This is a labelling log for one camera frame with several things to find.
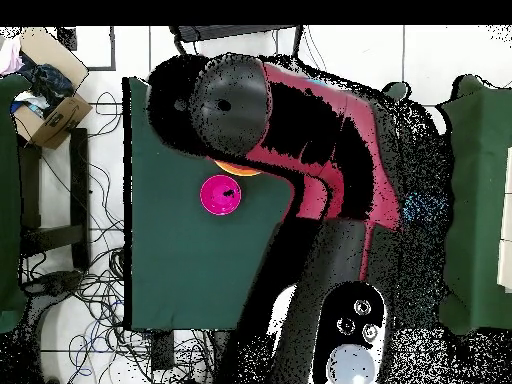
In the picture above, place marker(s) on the pink bowl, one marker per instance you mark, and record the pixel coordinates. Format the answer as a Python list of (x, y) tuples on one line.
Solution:
[(220, 194)]

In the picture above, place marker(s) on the green cloth covered table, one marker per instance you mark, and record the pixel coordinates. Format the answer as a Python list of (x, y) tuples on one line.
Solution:
[(8, 240), (480, 200)]

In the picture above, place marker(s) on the cardboard box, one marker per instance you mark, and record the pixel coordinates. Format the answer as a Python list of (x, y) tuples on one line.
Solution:
[(60, 120)]

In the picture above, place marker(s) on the black bench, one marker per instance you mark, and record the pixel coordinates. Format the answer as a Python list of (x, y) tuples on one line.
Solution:
[(78, 200)]

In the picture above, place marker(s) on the dark green tablecloth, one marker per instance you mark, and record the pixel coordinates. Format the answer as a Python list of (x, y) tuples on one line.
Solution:
[(176, 264)]

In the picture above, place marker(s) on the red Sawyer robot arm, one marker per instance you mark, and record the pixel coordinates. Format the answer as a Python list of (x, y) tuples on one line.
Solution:
[(320, 160)]

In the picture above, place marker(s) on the black metal stand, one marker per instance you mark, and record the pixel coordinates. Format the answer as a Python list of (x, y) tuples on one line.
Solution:
[(232, 32)]

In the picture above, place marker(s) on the beige board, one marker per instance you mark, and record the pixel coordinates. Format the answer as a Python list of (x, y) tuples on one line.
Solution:
[(506, 240)]

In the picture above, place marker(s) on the large orange bowl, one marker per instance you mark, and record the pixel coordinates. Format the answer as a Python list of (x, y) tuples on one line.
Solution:
[(236, 169)]

